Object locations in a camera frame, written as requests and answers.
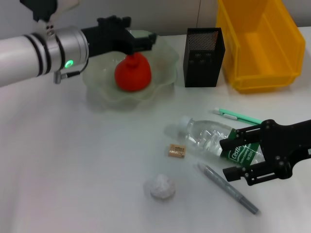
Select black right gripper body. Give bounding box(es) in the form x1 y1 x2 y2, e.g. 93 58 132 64
258 118 311 181

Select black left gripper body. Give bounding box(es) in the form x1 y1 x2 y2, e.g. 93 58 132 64
81 26 134 59

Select clear green-label water bottle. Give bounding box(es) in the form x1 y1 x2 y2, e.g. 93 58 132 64
178 116 267 168

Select mint green utility knife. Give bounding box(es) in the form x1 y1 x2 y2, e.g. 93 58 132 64
212 108 263 126

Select small beige eraser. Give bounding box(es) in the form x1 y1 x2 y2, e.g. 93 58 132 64
168 143 187 159

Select white paper ball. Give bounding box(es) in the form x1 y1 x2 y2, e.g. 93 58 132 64
145 173 176 200

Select grey marker pen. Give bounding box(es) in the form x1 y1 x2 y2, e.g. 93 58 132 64
196 163 259 215

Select translucent wavy fruit plate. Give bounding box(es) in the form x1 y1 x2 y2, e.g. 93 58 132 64
82 29 180 113

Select black mesh pen holder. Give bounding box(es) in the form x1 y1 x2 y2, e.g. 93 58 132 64
183 27 226 88

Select yellow plastic bin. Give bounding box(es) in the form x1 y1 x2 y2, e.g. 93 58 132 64
215 0 306 94

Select left gripper cable with plug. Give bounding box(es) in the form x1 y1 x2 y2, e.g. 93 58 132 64
53 59 89 84

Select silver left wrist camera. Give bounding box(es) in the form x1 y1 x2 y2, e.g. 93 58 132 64
19 0 80 24

